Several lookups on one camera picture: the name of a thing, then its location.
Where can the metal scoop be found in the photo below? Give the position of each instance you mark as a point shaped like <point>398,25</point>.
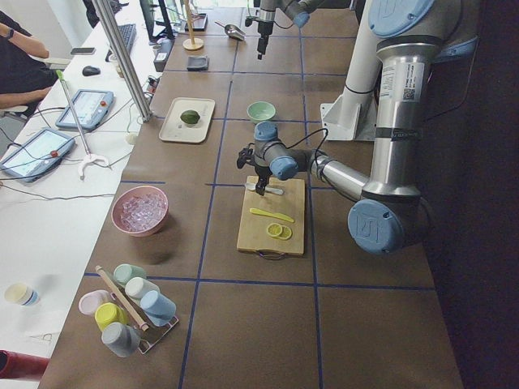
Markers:
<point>232,31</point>

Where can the paper cup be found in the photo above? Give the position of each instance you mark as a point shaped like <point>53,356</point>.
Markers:
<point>21,294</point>

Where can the near teach pendant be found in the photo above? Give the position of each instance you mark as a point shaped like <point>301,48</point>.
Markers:
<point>38,156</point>

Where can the white cup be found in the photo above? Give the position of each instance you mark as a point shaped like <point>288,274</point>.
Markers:
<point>137,287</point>

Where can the yellow cup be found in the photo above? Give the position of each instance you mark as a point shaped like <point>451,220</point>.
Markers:
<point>108,313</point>

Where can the reacher grabber tool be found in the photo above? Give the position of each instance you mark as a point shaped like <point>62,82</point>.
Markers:
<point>90,158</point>

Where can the teach pendant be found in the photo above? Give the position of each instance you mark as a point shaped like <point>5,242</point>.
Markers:
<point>38,156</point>
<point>91,107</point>

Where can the blue cup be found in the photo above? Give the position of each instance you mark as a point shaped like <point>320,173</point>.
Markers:
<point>159,308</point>

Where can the aluminium frame post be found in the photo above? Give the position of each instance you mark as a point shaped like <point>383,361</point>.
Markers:
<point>109,24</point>

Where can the grey folded cloth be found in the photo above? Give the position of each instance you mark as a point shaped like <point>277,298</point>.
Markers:
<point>198,63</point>

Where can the grey cup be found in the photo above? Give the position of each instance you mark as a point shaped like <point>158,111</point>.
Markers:
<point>121,339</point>

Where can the pink bowl of ice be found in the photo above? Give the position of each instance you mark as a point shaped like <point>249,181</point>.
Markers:
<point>140,211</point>

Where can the light green bowl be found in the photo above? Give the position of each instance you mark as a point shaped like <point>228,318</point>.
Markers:
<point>261,111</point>

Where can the seated person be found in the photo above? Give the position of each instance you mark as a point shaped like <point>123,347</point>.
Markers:
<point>25,79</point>

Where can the far teach pendant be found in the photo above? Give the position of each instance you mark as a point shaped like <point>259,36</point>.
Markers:
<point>91,107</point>

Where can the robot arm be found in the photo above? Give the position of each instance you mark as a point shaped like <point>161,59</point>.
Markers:
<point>396,45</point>
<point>297,11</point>

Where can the black computer mouse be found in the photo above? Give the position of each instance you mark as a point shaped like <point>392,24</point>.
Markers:
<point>88,71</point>

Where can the black box with label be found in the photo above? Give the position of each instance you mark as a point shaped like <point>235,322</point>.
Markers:
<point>162,50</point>

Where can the black keyboard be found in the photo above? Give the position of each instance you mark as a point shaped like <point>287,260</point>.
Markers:
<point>128,33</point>

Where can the smartphone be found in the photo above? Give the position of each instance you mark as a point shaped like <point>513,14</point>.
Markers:
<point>76,51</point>

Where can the white rabbit tray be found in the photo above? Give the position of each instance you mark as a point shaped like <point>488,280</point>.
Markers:
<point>174,130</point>

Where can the pink cup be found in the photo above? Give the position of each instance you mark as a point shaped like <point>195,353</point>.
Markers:
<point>90,302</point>

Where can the wooden mug tree stand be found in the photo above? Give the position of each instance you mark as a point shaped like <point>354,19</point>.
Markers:
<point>193,43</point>

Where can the yellow plastic knife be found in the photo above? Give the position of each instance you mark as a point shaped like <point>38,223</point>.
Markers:
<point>276,215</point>

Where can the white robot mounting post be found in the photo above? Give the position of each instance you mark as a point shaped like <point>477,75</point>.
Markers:
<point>352,116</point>

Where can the red object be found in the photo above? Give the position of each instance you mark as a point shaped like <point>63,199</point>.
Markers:
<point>20,366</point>

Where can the light green cup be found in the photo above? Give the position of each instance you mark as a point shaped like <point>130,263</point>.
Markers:
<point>124,272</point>

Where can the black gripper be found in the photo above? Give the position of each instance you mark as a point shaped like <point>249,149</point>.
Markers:
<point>263,28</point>
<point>262,172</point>

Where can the bamboo cutting board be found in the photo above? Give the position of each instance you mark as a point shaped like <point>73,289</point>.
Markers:
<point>252,235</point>

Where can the green avocado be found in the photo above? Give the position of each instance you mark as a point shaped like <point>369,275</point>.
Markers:
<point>190,117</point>

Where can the cup rack with wooden bar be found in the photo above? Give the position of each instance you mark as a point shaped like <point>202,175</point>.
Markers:
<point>149,333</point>

